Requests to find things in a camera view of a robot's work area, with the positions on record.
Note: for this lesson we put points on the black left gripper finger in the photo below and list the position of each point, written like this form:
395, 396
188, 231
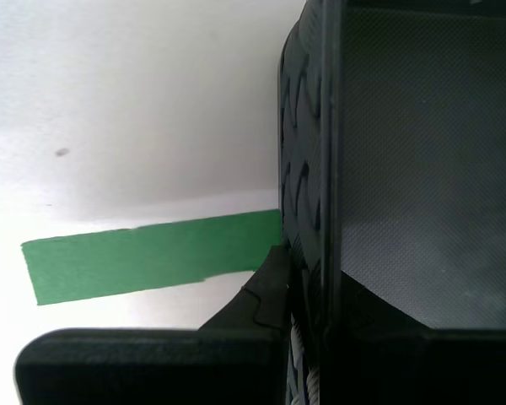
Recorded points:
152, 367
426, 371

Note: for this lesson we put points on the black woven plastic basket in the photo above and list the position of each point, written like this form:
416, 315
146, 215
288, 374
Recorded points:
426, 147

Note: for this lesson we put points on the long green tape strip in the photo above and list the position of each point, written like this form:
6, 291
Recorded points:
143, 261

